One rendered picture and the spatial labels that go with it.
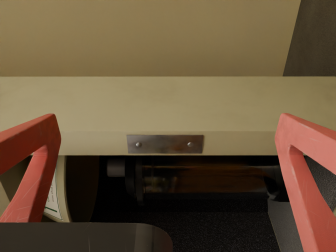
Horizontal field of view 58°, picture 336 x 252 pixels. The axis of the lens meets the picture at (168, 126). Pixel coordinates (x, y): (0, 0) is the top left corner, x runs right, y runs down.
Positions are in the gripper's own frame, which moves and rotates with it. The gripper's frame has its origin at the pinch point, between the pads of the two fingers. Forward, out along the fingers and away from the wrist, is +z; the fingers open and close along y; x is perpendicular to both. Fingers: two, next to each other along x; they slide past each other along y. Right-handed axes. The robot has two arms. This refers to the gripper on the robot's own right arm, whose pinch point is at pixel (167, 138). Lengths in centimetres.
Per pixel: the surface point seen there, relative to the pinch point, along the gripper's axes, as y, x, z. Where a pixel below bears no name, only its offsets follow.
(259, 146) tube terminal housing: -8.6, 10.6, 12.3
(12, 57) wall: 35, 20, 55
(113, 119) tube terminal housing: 5.2, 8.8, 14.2
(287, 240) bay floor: -18.1, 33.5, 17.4
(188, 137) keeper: -1.9, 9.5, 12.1
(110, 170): 8.2, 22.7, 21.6
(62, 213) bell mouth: 12.7, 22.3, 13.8
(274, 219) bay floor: -18.2, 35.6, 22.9
